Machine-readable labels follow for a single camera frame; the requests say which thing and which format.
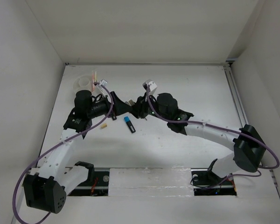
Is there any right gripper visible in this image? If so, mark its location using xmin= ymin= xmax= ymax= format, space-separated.
xmin=127 ymin=92 xmax=170 ymax=122

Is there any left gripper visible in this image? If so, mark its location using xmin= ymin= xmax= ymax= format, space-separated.
xmin=87 ymin=91 xmax=132 ymax=119

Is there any pink clear pen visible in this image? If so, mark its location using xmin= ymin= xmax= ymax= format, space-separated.
xmin=91 ymin=71 xmax=95 ymax=91

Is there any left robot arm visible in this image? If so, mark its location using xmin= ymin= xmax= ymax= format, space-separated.
xmin=23 ymin=90 xmax=132 ymax=214

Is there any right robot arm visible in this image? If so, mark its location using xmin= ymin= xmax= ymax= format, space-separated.
xmin=128 ymin=93 xmax=266 ymax=184

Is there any blue cap black highlighter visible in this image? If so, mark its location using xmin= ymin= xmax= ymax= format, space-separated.
xmin=124 ymin=116 xmax=136 ymax=133

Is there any white round divided container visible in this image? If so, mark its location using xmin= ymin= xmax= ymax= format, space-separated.
xmin=72 ymin=75 xmax=93 ymax=93

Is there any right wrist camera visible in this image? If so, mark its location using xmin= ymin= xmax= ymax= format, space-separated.
xmin=142 ymin=79 xmax=157 ymax=95

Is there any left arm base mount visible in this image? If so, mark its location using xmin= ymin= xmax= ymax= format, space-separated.
xmin=67 ymin=161 xmax=110 ymax=196

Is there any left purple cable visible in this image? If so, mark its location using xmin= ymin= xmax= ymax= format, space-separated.
xmin=15 ymin=81 xmax=114 ymax=224

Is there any aluminium frame rail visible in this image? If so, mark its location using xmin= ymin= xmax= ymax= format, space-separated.
xmin=224 ymin=61 xmax=262 ymax=164

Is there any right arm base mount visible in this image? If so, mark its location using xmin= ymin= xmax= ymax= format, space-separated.
xmin=189 ymin=159 xmax=237 ymax=196

